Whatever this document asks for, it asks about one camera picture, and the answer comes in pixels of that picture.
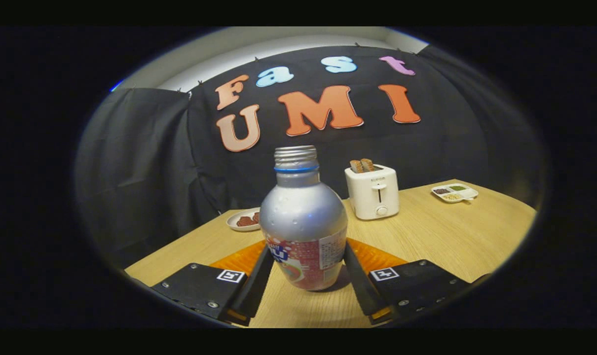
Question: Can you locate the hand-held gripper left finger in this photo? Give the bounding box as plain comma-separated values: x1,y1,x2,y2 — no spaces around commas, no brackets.
150,240,275,327

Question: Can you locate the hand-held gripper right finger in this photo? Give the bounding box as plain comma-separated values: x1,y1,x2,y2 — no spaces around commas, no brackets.
343,238,491,326

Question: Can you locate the silver juice bottle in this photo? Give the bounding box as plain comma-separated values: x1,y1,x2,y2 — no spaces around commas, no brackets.
259,145,349,291

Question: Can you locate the small white plate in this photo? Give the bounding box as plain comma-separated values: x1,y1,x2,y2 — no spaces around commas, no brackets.
226,208,261,232

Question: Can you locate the white toaster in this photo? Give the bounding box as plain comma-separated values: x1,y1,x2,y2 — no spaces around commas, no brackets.
344,164,400,220

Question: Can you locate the wooden table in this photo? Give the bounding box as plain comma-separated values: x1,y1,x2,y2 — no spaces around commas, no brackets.
125,179,537,328

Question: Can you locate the white divided condiment dish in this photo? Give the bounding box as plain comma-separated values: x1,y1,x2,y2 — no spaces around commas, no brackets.
431,183,479,204

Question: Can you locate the black backdrop cloth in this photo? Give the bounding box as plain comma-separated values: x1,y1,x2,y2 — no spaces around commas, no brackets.
75,44,548,269

